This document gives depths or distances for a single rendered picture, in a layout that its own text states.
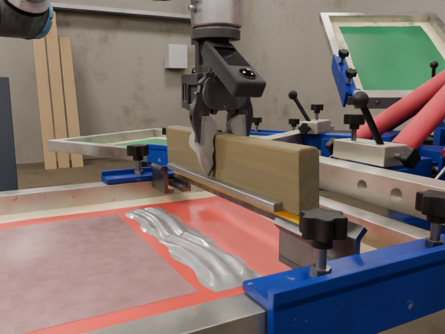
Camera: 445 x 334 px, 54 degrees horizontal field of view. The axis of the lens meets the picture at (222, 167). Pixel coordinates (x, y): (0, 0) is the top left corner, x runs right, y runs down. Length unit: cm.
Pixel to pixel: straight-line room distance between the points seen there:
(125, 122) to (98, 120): 46
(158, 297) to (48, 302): 11
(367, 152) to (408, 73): 127
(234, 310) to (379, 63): 179
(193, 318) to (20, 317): 19
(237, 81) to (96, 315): 31
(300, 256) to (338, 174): 32
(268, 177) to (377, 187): 24
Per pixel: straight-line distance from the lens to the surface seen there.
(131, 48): 796
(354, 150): 82
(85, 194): 86
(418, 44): 232
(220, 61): 60
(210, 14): 64
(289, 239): 49
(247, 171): 57
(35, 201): 85
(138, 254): 60
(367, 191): 74
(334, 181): 79
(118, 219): 76
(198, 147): 63
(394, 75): 201
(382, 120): 123
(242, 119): 66
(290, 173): 49
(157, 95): 808
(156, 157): 131
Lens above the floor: 117
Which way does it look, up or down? 10 degrees down
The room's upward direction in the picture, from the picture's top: straight up
